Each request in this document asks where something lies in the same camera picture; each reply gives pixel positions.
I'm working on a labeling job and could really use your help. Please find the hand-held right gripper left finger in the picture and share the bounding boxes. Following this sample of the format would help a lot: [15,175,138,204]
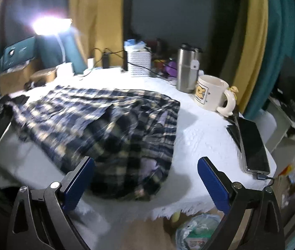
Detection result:
[7,156,96,250]

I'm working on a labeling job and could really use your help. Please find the blue plaid pants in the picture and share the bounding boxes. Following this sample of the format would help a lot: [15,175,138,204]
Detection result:
[3,85,181,201]

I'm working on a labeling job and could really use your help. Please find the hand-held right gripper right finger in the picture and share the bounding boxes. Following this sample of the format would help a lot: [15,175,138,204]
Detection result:
[197,157,286,250]

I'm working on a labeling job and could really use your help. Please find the black smartphone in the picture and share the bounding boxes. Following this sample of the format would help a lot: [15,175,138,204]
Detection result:
[237,117,271,175]

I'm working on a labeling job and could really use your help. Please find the dark flat phone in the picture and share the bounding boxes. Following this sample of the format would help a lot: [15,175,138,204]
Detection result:
[226,124,243,151]

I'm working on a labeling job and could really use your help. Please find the white woven basket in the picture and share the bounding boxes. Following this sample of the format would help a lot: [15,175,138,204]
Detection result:
[127,49,152,77]

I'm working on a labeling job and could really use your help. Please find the teal curtain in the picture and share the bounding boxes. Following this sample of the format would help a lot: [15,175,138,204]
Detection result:
[37,29,87,75]
[241,0,295,120]

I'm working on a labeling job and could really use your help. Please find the teal printed box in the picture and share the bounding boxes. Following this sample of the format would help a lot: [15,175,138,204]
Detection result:
[0,38,37,71]

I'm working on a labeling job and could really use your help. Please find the yellow curtain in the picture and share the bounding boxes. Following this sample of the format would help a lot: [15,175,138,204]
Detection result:
[69,0,127,67]
[220,0,269,112]

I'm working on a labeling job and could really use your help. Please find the tan round container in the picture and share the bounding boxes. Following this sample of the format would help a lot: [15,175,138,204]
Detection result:
[30,68,58,85]

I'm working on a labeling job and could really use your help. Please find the blue face mask pack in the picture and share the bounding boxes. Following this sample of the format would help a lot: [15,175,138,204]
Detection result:
[124,40,148,52]

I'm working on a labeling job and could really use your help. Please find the white lamp base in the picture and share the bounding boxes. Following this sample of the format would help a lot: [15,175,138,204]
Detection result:
[31,16,75,77]

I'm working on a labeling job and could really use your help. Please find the clear trash bag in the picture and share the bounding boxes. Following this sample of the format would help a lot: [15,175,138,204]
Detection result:
[175,214,222,250]

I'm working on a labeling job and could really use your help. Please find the white fluffy table cover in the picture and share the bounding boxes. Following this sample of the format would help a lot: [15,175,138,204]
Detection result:
[0,68,278,250]

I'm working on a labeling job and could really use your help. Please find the white power strip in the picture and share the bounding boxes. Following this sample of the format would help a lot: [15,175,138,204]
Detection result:
[83,67,126,75]

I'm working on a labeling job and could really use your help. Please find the cardboard box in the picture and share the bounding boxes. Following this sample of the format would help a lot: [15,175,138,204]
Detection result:
[0,59,42,94]

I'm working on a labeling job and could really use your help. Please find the stainless steel tumbler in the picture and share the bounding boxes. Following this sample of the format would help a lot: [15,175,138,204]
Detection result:
[176,45,202,94]

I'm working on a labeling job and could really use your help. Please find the purple object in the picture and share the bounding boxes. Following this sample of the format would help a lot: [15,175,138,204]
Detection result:
[163,60,178,76]

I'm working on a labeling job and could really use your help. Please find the white shelf unit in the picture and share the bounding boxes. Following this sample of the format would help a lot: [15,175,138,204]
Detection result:
[263,96,295,157]

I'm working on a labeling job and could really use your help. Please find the grey cable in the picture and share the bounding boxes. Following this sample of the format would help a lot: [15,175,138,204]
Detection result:
[127,62,169,79]

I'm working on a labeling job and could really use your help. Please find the cream cartoon mug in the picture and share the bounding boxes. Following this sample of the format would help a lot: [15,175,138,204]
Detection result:
[194,75,239,117]

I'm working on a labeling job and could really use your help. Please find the phone charging cable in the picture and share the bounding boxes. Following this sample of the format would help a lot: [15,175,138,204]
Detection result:
[253,172,275,185]

